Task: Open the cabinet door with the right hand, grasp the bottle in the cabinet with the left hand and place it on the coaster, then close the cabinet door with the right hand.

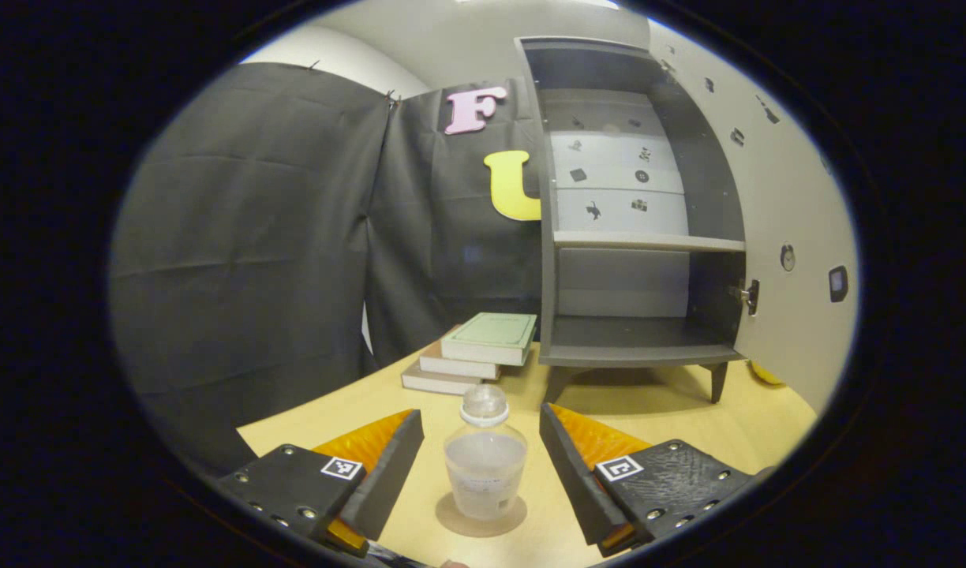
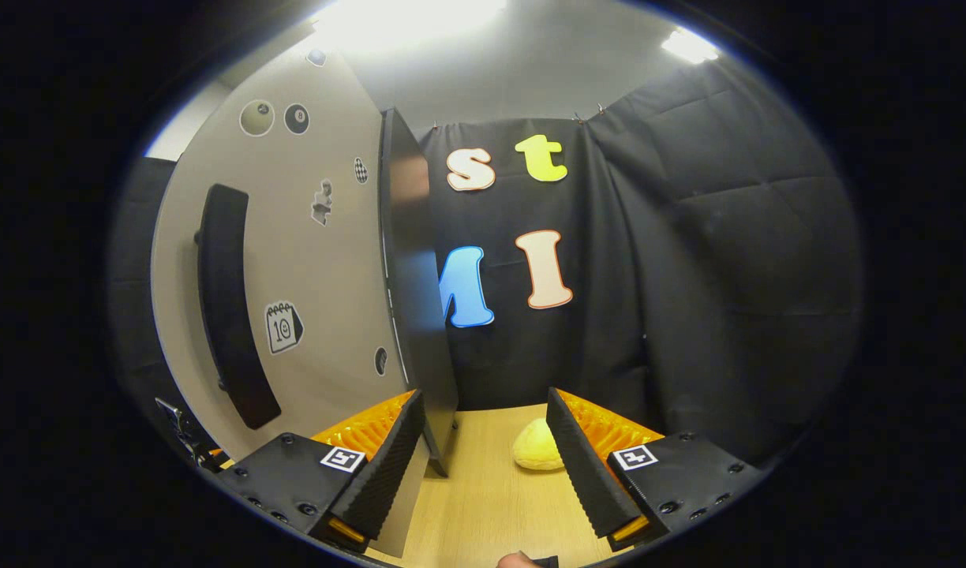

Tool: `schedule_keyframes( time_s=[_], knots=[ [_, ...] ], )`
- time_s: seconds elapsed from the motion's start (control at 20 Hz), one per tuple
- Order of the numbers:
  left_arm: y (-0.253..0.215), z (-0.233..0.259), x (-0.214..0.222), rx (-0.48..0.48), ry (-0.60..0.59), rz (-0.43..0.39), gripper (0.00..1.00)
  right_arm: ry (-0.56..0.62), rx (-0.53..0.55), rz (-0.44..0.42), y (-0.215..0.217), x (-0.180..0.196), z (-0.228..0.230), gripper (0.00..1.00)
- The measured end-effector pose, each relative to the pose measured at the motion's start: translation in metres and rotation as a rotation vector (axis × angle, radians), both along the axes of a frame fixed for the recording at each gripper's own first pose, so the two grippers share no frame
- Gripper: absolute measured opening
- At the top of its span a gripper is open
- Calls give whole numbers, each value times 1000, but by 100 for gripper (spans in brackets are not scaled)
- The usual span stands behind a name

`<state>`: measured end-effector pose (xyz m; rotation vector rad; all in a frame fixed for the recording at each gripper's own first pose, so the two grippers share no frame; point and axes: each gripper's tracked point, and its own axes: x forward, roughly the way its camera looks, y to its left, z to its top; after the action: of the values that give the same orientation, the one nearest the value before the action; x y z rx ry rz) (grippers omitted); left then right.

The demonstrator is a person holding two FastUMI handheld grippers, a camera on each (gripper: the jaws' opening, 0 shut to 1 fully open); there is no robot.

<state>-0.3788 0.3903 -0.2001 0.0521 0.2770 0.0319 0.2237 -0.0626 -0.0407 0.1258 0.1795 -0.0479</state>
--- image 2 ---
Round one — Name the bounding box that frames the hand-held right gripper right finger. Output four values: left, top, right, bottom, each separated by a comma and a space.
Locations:
545, 386, 770, 553

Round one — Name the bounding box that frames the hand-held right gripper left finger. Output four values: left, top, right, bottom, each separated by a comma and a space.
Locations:
213, 387, 426, 553

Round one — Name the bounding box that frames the black cabinet door handle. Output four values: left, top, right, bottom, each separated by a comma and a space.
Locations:
195, 183, 283, 432

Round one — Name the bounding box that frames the beige cabinet door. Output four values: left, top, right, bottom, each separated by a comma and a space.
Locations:
150, 38, 430, 558

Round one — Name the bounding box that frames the yellow bread bun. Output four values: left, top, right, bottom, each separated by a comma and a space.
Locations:
511, 417, 567, 473

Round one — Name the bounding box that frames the black backdrop cloth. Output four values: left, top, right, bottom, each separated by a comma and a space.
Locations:
108, 59, 864, 466

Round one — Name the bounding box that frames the small ceiling light panel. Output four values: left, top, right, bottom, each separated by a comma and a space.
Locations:
660, 27, 721, 66

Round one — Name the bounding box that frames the large ceiling light panel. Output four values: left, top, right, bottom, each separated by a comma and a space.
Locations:
313, 0, 509, 50

